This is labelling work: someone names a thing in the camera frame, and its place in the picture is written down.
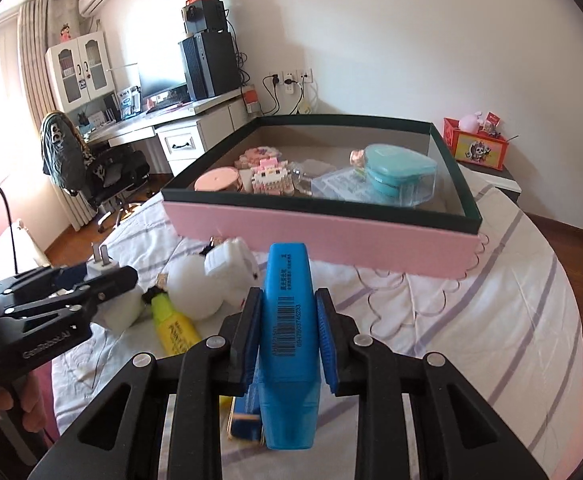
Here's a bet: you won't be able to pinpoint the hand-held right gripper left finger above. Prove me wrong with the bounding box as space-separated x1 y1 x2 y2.
26 287 265 480

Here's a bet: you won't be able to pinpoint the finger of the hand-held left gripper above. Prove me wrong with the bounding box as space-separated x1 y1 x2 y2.
0 265 141 334
0 265 93 302

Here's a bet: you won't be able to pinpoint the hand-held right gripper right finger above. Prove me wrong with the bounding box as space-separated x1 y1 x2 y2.
314 287 549 480

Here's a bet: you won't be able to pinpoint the white plug-in device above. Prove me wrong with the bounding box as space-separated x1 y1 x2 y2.
84 242 146 334

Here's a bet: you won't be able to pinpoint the blue plastic case with barcode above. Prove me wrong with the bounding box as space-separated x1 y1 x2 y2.
252 242 321 451

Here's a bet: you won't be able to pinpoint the yellow-green highlighter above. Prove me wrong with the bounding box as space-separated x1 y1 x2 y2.
142 280 205 356

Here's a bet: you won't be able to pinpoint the pink box with green rim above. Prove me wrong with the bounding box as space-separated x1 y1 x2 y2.
162 114 483 281

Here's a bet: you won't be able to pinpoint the pink white brick-built cat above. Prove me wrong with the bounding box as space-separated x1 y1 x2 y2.
249 156 295 196

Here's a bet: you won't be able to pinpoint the pastel brick-built doll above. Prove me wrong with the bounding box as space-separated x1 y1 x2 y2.
234 146 280 171

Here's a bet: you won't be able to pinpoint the pink pig figurine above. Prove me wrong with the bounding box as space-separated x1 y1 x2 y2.
349 149 372 177

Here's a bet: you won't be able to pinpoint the teal case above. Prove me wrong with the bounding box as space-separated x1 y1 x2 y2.
361 143 439 208

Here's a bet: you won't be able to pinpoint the white ball lamp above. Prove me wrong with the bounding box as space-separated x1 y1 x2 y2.
166 251 225 322

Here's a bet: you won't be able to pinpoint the blue and gold packet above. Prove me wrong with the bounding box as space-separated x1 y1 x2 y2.
228 372 265 443

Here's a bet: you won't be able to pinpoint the black office chair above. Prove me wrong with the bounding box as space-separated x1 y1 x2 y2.
39 110 152 233

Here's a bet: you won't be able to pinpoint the black patterned jacket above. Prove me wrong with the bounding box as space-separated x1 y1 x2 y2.
40 111 92 196

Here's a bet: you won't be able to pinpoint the white striped quilt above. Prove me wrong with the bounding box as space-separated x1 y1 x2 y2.
46 160 583 480

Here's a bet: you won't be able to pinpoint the rose gold lidded jar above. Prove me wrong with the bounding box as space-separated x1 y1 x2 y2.
194 169 240 194

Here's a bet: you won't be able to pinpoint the white desk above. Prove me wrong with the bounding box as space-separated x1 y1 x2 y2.
79 95 260 181

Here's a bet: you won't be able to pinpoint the clear packet with leaflet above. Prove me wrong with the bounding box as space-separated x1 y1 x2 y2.
311 166 372 200

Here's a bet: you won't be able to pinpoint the blue and white carton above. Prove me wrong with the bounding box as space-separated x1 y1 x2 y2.
116 87 140 118

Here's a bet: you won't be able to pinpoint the beige curtain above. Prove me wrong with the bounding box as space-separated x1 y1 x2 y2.
18 0 80 233

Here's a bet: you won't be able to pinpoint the white glass-door cabinet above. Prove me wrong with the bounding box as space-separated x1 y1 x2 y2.
46 30 116 113

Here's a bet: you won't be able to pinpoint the computer monitor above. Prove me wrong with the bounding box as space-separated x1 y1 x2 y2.
136 62 188 103

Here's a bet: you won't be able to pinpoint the black computer tower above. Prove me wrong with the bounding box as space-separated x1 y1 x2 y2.
178 30 241 102

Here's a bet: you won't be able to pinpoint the red storage box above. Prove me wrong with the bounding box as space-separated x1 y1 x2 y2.
443 116 511 173

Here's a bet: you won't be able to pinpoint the pink plush toy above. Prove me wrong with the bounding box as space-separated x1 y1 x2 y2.
459 111 485 133

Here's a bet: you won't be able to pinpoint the black speaker box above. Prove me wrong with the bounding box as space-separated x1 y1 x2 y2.
182 0 227 36

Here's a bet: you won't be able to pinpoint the black camera cable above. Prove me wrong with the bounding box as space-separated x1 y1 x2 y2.
0 182 22 273

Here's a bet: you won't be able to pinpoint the black power cables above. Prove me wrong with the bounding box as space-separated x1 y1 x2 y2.
262 75 305 116

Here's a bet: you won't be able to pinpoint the white wall socket panel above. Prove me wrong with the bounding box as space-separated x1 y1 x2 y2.
270 67 315 96

